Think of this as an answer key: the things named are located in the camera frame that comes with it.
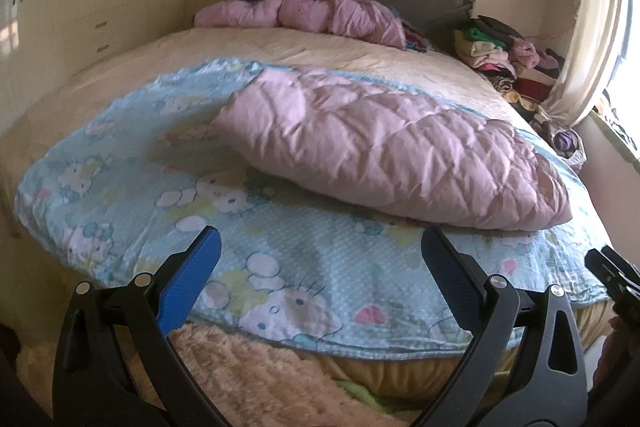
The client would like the blue cartoon printed sheet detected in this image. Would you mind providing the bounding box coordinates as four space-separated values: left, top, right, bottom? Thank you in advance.
15 59 618 353

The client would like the cream wardrobe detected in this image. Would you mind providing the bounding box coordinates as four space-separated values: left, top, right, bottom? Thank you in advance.
0 0 196 108

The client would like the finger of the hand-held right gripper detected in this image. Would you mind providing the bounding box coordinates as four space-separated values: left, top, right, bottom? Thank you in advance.
584 245 640 303

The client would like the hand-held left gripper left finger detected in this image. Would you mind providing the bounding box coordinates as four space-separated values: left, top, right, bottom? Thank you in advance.
51 225 226 427

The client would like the bag of clothes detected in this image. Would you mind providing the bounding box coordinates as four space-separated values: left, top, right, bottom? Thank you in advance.
532 107 586 165

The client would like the crumpled pink quilted garment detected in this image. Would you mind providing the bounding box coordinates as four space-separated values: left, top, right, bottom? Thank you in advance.
194 0 407 48

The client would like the pile of folded clothes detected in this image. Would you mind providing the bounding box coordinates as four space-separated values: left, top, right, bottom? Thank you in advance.
452 17 566 108

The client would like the pink quilted jacket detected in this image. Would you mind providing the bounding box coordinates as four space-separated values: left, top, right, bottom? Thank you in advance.
210 69 573 230

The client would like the bed with beige cover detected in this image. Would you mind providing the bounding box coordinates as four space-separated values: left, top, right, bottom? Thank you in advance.
0 24 621 388

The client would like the green fuzzy cloth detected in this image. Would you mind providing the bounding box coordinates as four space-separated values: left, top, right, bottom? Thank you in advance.
332 379 401 413

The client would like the window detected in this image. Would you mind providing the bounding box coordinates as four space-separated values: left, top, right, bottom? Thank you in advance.
600 0 640 168

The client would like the fluffy beige rug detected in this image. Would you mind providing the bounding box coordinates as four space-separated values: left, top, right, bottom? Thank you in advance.
15 322 476 427

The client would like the multicoloured striped cloth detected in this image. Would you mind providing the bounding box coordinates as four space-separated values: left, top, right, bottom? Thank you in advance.
400 22 433 54

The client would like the cream curtain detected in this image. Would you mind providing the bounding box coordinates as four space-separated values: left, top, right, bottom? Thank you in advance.
542 0 631 128

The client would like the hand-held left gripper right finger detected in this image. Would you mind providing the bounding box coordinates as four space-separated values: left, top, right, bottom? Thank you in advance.
415 225 588 427

